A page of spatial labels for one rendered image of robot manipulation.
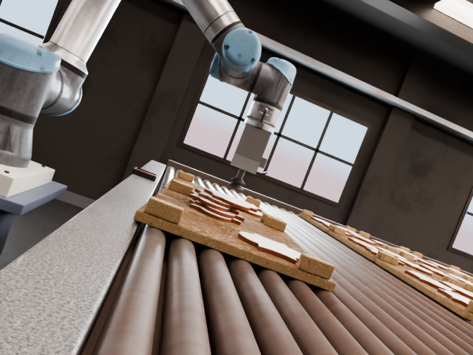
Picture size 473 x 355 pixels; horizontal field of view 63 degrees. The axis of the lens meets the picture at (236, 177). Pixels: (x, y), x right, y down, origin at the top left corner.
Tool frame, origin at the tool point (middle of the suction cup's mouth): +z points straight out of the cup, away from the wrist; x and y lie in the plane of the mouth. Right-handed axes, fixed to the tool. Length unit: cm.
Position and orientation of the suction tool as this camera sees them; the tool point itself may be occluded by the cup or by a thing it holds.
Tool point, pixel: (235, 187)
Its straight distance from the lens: 92.6
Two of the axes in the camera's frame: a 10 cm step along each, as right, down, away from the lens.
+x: -9.3, -3.6, -0.2
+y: 0.0, -0.4, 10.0
